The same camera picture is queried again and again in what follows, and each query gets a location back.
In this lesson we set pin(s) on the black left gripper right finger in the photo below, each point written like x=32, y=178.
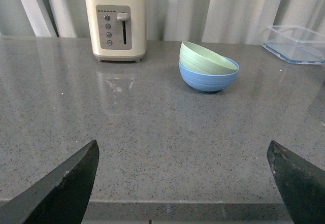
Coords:
x=300, y=183

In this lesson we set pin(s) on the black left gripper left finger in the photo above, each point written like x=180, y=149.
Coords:
x=61, y=196

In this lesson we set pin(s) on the green plastic bowl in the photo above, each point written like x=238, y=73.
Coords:
x=202, y=60

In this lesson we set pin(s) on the blue plastic bowl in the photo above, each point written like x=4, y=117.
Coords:
x=207, y=82

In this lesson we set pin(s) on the clear plastic food container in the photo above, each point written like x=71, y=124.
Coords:
x=296, y=44

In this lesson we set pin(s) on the white pleated curtain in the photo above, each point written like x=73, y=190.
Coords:
x=214, y=21

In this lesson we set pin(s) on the cream four-slot toaster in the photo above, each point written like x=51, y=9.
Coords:
x=117, y=29

